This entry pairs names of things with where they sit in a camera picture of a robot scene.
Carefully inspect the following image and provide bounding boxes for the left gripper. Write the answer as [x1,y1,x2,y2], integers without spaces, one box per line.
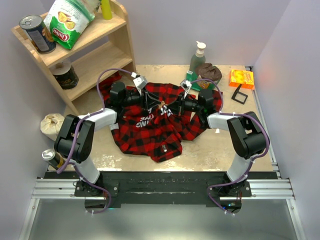
[120,86,161,111]

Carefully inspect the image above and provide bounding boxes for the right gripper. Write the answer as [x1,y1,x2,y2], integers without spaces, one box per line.
[163,91,203,117]

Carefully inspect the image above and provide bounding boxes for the red black plaid shirt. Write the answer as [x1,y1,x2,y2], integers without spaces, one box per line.
[98,72,224,164]

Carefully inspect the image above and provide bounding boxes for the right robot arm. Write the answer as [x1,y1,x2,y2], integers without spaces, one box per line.
[168,89,270,197]

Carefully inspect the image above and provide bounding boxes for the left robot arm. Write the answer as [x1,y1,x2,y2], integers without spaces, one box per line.
[54,82,161,196]

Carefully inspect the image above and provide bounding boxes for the green pouch with brown top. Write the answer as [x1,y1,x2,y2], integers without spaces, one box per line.
[185,63,222,91]

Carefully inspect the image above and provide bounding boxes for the green soap dispenser bottle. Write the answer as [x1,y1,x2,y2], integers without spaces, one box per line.
[189,41,206,74]

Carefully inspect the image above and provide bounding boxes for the wooden shelf unit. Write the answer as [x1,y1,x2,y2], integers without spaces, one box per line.
[11,0,136,114]

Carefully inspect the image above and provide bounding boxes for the orange snack box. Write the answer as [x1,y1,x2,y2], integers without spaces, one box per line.
[228,69,255,90]

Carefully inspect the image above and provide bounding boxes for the black paper-topped jar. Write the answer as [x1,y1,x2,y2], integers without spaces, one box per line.
[50,59,79,90]

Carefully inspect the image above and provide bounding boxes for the white cloth sack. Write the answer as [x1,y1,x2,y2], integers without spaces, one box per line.
[40,113,65,141]

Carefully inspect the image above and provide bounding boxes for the yellow bottle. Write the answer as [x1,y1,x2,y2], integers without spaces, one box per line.
[100,0,113,20]

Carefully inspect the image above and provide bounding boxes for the black gold drink can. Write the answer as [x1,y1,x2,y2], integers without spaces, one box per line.
[41,148,65,170]

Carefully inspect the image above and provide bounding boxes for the green chips bag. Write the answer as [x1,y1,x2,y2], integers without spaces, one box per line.
[44,0,101,50]

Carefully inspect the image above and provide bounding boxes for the blue tin can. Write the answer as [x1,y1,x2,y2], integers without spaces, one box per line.
[19,15,56,54]

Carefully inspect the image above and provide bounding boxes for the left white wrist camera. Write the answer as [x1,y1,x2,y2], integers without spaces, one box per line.
[131,72,148,95]

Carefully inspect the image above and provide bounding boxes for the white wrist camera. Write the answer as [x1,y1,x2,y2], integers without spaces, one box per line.
[131,72,148,95]
[180,79,192,99]

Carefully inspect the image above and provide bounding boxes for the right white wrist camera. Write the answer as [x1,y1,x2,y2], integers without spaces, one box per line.
[180,79,192,99]

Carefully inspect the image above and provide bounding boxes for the black square frame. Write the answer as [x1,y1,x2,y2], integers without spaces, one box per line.
[231,84,248,105]

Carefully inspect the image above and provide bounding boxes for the aluminium rail frame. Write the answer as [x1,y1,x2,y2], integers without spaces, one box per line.
[19,170,306,240]

